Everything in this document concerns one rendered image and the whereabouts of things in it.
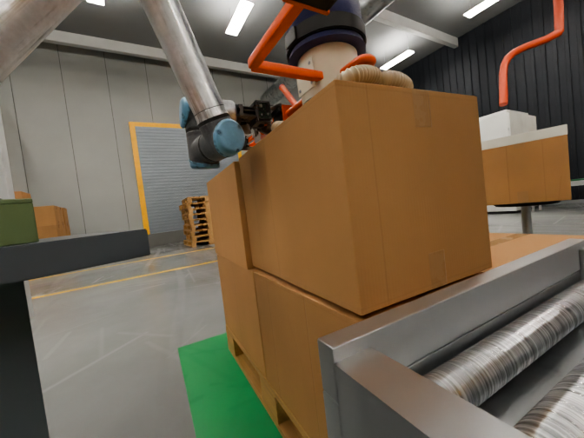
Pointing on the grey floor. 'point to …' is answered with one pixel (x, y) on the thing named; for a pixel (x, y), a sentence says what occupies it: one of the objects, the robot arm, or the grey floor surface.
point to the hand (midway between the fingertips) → (284, 120)
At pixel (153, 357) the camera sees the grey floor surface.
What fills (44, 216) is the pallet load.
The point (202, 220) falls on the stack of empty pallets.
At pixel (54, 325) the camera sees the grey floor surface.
